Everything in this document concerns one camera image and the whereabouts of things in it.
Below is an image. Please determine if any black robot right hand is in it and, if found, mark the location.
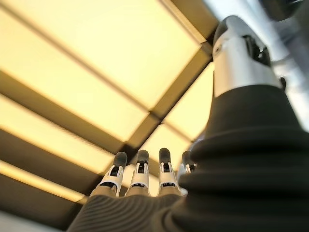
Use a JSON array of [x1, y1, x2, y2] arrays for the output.
[[67, 15, 309, 232]]

